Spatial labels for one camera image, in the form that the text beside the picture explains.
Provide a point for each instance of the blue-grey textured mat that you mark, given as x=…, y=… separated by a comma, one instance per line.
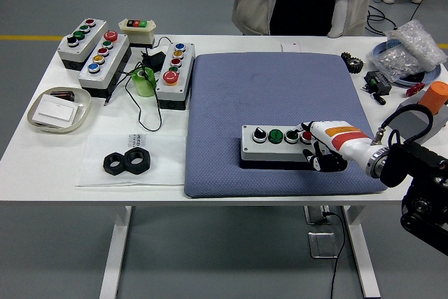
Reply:
x=238, y=89

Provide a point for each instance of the grey five-button control box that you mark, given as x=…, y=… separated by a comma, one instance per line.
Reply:
x=105, y=68
x=175, y=89

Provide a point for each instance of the cream three-button switch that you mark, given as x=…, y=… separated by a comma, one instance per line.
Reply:
x=138, y=34

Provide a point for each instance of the black metal gear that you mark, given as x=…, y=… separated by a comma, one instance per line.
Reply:
x=353, y=64

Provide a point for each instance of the red clip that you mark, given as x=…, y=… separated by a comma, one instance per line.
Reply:
x=414, y=89

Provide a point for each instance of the metal floor socket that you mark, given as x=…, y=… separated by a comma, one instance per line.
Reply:
x=322, y=244

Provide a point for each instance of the clear bag of metal parts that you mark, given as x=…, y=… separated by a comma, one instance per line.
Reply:
x=395, y=61

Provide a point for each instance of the green tape roll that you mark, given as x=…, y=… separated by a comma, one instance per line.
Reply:
x=144, y=83

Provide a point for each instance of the grey block holder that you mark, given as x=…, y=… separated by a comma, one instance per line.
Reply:
x=411, y=124

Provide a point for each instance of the small black plug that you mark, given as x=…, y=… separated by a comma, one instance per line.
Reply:
x=379, y=98

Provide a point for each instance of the clear printed plastic bag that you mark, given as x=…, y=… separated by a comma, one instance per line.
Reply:
x=164, y=159

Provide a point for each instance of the bubble wrap bag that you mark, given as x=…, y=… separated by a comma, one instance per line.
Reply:
x=418, y=43

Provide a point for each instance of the beige shallow tray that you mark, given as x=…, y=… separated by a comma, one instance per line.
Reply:
x=82, y=110

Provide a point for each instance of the white table leg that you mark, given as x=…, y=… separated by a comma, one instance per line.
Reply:
x=364, y=253
x=115, y=253

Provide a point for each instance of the black module green terminal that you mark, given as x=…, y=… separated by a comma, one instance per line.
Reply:
x=379, y=83

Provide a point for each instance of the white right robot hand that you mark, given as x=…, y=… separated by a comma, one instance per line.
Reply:
x=336, y=141

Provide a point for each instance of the black power adapter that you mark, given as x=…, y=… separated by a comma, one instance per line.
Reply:
x=155, y=59

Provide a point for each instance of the dark small cylinder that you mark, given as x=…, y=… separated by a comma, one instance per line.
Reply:
x=63, y=95

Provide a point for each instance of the grey four-button control box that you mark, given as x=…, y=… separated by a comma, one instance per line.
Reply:
x=273, y=148
x=82, y=45

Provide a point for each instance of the white wall switch plate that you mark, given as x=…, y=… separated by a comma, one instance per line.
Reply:
x=56, y=110

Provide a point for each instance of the black hex nut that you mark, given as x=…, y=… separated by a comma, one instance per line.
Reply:
x=112, y=167
x=145, y=162

